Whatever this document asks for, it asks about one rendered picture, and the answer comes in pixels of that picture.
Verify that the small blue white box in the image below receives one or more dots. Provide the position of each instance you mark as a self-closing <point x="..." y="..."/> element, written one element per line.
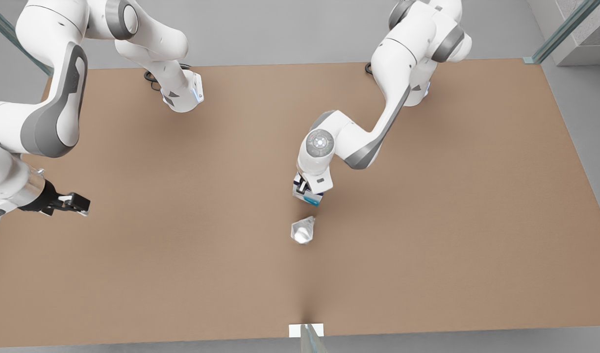
<point x="311" y="198"/>

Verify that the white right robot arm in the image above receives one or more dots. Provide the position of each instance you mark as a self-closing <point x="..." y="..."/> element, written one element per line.
<point x="55" y="113"/>

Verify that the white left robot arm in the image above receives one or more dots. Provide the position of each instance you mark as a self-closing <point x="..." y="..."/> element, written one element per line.
<point x="403" y="63"/>

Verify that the clear glass cup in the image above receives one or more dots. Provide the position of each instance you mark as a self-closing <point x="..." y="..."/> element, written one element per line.
<point x="303" y="231"/>

